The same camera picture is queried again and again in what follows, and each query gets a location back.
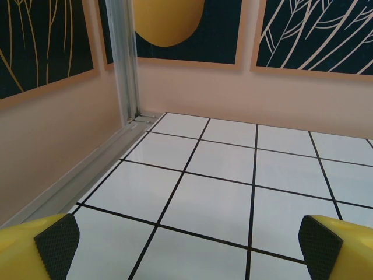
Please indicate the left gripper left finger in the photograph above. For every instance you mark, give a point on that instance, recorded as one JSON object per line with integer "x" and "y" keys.
{"x": 35, "y": 251}

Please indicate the aluminium corner post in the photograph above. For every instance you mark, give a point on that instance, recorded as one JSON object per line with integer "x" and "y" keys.
{"x": 125, "y": 58}

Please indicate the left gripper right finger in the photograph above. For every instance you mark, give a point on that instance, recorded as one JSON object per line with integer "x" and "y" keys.
{"x": 338, "y": 251}

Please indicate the aluminium side rail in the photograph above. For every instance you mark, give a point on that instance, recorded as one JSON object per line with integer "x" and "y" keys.
{"x": 87, "y": 169}

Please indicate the wall panel with gold oval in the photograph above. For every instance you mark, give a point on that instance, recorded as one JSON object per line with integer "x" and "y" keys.
{"x": 218, "y": 29}

